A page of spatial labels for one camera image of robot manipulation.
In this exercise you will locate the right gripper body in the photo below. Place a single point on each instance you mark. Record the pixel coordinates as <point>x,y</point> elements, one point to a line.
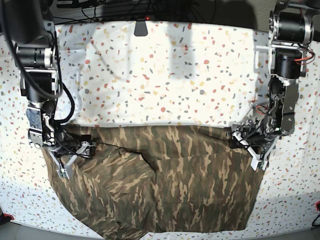
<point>69,144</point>

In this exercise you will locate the red corner clamp right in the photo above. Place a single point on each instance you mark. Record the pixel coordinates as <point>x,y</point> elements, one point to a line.
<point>317,205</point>

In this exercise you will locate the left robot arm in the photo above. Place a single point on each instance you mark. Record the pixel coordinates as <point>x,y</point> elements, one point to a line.
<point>291,32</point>

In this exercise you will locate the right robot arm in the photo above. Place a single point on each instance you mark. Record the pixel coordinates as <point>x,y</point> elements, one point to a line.
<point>29,29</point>

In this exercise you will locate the red corner clamp left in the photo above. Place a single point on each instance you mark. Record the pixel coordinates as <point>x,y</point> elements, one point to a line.
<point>7,217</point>

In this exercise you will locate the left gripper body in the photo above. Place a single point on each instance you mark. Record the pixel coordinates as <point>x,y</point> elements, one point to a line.
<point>253,133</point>

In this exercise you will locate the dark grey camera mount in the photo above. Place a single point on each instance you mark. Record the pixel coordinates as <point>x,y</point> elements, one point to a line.
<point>140,29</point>

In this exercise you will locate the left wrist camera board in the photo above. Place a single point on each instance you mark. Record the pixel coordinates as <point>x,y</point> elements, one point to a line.
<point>262,165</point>

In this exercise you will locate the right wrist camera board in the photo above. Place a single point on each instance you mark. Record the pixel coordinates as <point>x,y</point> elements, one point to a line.
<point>63,173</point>

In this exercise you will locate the red corner clamp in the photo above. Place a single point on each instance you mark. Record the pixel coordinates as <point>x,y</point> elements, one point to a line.
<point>317,205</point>
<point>7,217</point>

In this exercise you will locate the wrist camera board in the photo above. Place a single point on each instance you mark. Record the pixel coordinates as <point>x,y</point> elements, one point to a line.
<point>262,165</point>
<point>63,173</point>

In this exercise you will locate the camouflage T-shirt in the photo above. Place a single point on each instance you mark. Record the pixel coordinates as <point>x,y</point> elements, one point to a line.
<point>158,179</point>

